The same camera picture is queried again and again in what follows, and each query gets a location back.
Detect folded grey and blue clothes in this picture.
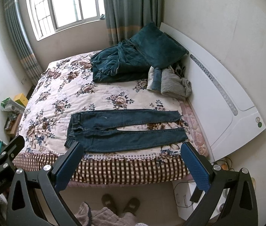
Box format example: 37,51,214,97
147,66,192,101

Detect yellow box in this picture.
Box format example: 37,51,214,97
13,93,28,107

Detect right teal striped curtain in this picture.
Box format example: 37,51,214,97
103,0,164,46

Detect window with white frame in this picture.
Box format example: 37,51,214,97
26,0,105,41

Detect white nightstand box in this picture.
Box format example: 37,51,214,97
172,180,230,220

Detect cluttered wooden side shelf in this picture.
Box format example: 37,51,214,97
0,97,25,138

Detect dark blue denim jeans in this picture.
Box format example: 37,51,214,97
65,109,188,153

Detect teal striped curtain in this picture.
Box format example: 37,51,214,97
3,0,43,86
103,0,164,46

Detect white bed headboard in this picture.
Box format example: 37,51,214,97
160,23,266,161

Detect dark teal velvet pillow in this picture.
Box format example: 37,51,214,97
130,22,189,69

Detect left teal striped curtain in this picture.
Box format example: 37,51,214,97
3,0,43,86

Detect dark teal velvet blanket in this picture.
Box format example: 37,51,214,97
90,39,150,83

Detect right brown slipper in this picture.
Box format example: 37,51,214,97
123,197,140,215

